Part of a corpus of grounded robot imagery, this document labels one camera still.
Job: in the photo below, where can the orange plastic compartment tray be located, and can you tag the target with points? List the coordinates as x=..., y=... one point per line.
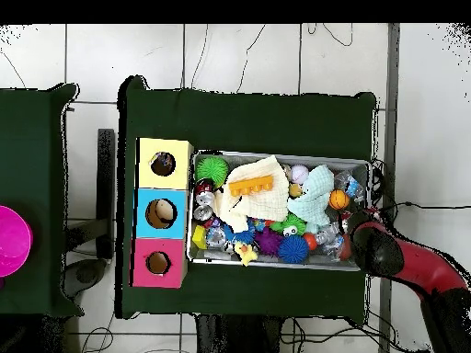
x=252, y=185

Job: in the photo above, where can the cream waffle cloth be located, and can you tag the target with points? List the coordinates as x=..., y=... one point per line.
x=265, y=206

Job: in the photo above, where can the mint green knitted cloth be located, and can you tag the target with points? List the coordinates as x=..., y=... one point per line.
x=312, y=198

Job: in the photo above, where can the blue spiky ball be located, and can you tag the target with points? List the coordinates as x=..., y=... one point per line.
x=293, y=250

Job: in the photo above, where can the colourful polka dot cloth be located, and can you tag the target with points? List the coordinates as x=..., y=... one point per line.
x=162, y=160

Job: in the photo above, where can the small red ball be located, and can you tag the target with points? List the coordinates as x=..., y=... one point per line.
x=310, y=241

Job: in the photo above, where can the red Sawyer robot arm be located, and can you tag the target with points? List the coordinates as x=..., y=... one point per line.
x=423, y=264

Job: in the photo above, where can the wooden box with three holes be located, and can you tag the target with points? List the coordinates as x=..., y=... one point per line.
x=143, y=220

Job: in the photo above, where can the large green spiky ball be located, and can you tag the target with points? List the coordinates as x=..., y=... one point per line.
x=211, y=171

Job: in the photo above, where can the purple spiky ball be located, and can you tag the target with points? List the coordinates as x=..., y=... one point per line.
x=268, y=241

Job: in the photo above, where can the yellow plush duck toy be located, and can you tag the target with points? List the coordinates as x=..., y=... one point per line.
x=245, y=253

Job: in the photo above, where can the white baseball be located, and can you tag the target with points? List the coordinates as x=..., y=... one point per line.
x=299, y=174

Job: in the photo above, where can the dark green table cloth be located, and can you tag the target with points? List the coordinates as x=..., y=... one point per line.
x=250, y=121

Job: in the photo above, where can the small orange basketball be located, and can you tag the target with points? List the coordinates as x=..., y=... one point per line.
x=339, y=199

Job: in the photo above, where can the grey stand base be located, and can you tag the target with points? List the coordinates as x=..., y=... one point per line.
x=84, y=274

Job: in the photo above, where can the dark green side table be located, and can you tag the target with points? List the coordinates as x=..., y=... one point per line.
x=29, y=165

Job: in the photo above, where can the magenta round disc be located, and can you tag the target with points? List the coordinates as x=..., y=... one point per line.
x=13, y=241

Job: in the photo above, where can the black upright post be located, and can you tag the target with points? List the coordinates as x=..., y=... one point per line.
x=106, y=184

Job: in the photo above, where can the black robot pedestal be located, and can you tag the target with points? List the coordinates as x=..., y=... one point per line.
x=239, y=336

